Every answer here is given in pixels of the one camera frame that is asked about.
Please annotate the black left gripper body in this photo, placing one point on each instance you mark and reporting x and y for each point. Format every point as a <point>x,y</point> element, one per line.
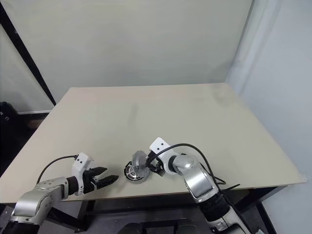
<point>88,182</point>

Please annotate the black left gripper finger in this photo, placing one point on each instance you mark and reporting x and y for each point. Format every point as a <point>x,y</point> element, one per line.
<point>108,181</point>
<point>100,170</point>

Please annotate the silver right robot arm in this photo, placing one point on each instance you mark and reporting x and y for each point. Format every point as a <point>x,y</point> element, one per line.
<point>195,175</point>

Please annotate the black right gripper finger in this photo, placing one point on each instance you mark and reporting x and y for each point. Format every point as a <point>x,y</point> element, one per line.
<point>147,163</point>
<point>154,170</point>

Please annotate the motor stator with copper windings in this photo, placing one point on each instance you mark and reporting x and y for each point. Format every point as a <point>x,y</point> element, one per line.
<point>128,171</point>

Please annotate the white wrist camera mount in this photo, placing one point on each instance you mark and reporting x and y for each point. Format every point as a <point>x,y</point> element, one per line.
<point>80,162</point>
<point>158,143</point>

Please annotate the dark rounded shape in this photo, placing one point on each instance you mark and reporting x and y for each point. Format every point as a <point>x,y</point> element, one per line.
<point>190,226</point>
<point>132,229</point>

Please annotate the black metal table frame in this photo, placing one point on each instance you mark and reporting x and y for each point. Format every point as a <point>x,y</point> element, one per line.
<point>156,207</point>

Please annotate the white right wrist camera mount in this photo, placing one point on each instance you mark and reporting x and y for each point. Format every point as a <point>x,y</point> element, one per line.
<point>158,143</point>

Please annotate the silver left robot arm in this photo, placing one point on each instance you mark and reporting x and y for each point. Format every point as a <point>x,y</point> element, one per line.
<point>36,195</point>

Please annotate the black equipment case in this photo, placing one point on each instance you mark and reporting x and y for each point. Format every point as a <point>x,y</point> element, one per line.
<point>7,117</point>

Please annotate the black diagonal frame bar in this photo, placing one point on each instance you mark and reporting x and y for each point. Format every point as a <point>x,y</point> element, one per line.
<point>26,52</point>

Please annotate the motor end cap with circuit board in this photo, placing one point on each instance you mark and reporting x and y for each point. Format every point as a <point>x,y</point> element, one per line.
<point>139,159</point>

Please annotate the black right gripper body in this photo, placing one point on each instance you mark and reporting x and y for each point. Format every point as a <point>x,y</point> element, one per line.
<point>158,168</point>

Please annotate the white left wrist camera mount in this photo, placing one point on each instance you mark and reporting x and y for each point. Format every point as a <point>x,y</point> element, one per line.
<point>80,162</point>

